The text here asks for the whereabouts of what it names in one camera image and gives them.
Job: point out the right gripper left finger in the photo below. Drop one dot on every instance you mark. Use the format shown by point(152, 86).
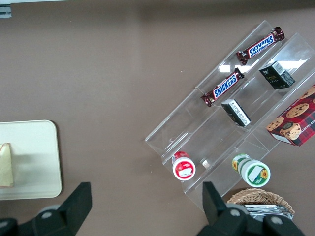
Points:
point(73, 209)

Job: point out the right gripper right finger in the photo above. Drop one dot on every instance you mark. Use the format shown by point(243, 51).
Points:
point(216, 209)

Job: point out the triangle sandwich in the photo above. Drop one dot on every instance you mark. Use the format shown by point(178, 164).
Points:
point(6, 167)

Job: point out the light wicker basket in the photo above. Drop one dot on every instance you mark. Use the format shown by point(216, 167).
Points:
point(261, 196)

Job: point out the aluminium foil tray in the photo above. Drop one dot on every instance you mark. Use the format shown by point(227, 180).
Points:
point(265, 210)

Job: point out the beige plastic tray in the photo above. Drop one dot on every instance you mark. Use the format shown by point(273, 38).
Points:
point(37, 157)

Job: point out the green lid yoghurt cup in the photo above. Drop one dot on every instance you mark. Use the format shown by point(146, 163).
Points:
point(253, 172)

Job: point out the red lid yoghurt cup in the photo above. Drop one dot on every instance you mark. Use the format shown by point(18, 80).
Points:
point(183, 167)

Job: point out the clear acrylic stepped stand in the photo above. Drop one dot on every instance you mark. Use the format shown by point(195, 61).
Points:
point(197, 137)

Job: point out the small black carton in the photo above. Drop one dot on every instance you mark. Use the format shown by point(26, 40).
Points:
point(236, 113)
point(276, 76)

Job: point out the red tartan cookie box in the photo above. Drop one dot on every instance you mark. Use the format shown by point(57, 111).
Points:
point(295, 123)

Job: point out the Snickers chocolate bar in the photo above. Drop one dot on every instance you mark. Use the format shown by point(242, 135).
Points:
point(261, 45)
point(224, 87)

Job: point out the small white grey device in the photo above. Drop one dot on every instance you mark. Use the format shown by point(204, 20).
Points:
point(5, 11)

